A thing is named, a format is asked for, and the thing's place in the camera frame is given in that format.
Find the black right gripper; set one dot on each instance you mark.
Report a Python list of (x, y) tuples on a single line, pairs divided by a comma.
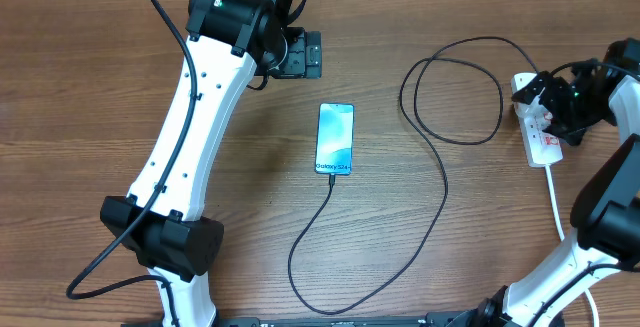
[(571, 134)]

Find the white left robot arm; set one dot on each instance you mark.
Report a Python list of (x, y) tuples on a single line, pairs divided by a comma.
[(160, 218)]

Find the white charger plug adapter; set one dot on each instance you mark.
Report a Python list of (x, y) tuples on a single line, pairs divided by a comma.
[(535, 108)]

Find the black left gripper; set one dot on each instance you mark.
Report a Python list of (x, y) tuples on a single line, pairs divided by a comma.
[(300, 44)]

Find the Samsung Galaxy smartphone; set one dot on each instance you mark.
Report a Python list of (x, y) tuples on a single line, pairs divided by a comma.
[(335, 134)]

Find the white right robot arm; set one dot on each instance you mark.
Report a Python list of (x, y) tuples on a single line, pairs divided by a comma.
[(604, 236)]

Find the white power strip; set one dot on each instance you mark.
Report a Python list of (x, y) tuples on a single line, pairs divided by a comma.
[(541, 149)]

